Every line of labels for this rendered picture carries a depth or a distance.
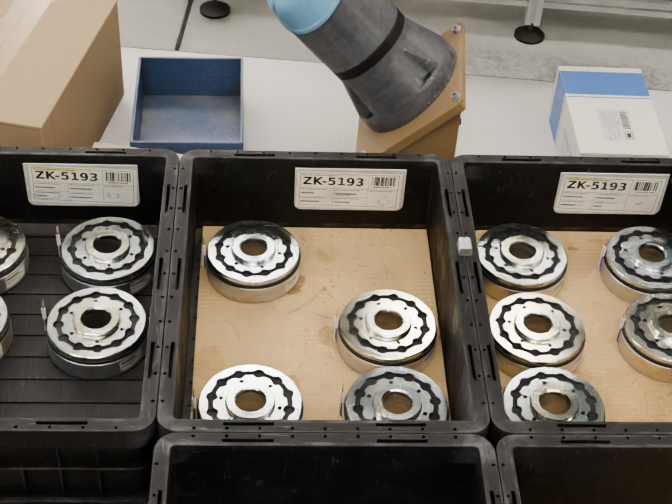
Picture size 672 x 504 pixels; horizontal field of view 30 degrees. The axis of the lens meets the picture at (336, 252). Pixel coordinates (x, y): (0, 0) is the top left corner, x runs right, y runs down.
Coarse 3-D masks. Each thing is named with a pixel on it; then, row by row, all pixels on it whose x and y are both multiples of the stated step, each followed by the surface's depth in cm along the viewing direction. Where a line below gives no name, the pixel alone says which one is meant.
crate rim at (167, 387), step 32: (192, 160) 138; (224, 160) 139; (256, 160) 139; (288, 160) 139; (320, 160) 139; (352, 160) 139; (384, 160) 140; (416, 160) 140; (448, 192) 136; (448, 224) 132; (160, 384) 114; (480, 384) 116; (160, 416) 111; (480, 416) 113
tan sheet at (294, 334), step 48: (336, 240) 144; (384, 240) 145; (336, 288) 139; (384, 288) 139; (432, 288) 139; (240, 336) 133; (288, 336) 133; (336, 336) 133; (192, 384) 127; (336, 384) 128
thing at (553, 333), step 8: (520, 312) 132; (528, 312) 132; (536, 312) 132; (544, 312) 132; (520, 320) 131; (552, 320) 131; (520, 328) 130; (552, 328) 131; (560, 328) 131; (528, 336) 130; (536, 336) 130; (544, 336) 130; (552, 336) 130
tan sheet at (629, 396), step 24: (576, 240) 146; (600, 240) 147; (576, 264) 143; (576, 288) 141; (600, 288) 141; (576, 312) 138; (600, 312) 138; (600, 336) 135; (600, 360) 133; (624, 360) 133; (504, 384) 130; (600, 384) 130; (624, 384) 130; (648, 384) 130; (624, 408) 128; (648, 408) 128
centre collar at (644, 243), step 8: (640, 240) 141; (648, 240) 142; (656, 240) 142; (632, 248) 140; (640, 248) 141; (656, 248) 141; (664, 248) 141; (632, 256) 140; (640, 256) 139; (664, 256) 140; (640, 264) 139; (648, 264) 139; (656, 264) 139; (664, 264) 139
